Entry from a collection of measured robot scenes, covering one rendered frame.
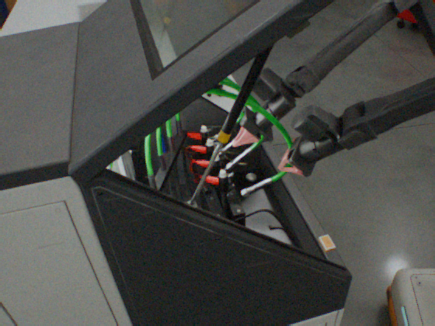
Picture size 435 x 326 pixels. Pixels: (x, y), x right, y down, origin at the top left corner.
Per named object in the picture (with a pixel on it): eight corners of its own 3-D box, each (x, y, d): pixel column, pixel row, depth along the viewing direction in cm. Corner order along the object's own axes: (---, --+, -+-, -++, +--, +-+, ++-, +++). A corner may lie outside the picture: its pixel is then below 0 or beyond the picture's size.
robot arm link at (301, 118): (368, 140, 83) (367, 112, 89) (329, 109, 80) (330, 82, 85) (326, 166, 92) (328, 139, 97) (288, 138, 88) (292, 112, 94)
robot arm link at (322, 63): (418, 1, 105) (394, 9, 116) (408, -16, 104) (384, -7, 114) (306, 98, 102) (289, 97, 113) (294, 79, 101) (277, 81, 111)
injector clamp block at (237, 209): (246, 244, 134) (245, 211, 125) (216, 251, 133) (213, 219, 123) (219, 179, 160) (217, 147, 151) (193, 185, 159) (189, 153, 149)
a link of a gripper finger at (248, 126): (220, 128, 116) (245, 106, 111) (239, 143, 119) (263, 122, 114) (220, 142, 111) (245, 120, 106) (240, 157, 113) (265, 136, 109)
